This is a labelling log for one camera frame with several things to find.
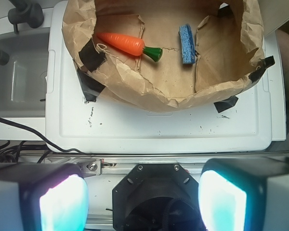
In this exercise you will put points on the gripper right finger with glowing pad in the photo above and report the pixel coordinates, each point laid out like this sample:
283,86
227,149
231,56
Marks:
245,194

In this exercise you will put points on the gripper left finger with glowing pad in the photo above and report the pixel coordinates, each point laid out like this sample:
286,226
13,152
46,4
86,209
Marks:
43,197

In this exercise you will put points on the blue sponge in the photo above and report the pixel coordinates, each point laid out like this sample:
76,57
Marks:
188,51

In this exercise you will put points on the black tape lower right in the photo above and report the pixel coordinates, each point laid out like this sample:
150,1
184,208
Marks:
226,104

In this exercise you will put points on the grey toy sink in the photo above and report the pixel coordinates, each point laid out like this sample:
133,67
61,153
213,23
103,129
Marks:
23,79

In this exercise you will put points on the white plastic bin lid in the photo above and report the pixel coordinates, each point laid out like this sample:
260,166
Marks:
109,127

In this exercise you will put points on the black tape piece left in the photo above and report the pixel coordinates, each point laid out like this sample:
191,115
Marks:
92,60

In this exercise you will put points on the black tape piece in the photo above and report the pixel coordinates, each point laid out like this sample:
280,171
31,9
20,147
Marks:
264,64
92,60

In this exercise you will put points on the black tape piece right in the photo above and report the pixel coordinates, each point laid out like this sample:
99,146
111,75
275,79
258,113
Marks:
264,64

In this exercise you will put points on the brown paper bag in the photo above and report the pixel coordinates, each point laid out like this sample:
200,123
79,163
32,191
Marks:
228,43

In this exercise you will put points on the orange toy carrot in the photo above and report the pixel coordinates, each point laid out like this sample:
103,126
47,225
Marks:
131,45

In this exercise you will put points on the dark grey faucet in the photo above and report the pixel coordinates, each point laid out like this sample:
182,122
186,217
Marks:
25,11

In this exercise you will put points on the aluminium rail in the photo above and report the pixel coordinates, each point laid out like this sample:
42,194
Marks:
114,164

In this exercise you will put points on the black octagonal mount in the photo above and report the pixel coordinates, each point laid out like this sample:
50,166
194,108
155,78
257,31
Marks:
156,197

